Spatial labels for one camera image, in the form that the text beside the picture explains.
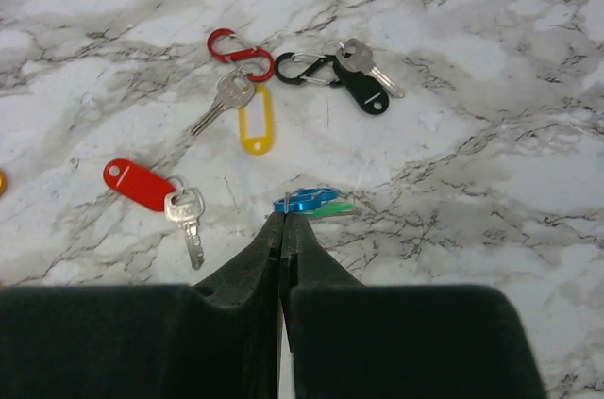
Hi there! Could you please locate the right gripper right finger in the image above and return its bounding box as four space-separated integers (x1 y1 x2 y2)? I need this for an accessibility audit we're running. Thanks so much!
281 214 546 398

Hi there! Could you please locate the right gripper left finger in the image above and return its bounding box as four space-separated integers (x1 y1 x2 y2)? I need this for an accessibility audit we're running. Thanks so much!
1 214 283 398

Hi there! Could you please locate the green framed key tag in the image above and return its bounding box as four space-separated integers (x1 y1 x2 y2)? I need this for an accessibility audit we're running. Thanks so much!
303 201 360 219

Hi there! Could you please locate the red key tag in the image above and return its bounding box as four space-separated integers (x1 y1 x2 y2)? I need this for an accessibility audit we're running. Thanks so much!
103 158 205 270

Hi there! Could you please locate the blue S carabiner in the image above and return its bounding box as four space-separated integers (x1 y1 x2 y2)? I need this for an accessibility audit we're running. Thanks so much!
273 187 340 214

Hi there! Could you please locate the yellow key tag with key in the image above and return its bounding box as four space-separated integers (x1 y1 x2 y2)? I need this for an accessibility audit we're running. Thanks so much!
190 70 275 156

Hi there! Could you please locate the black S carabiner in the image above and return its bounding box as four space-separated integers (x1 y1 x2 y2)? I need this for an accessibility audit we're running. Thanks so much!
275 52 344 88

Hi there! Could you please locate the red S carabiner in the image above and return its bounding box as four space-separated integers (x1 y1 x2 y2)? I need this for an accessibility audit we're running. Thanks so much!
207 28 275 83

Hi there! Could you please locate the orange S carabiner far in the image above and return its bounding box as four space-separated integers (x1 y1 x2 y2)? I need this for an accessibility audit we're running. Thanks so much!
0 171 7 196

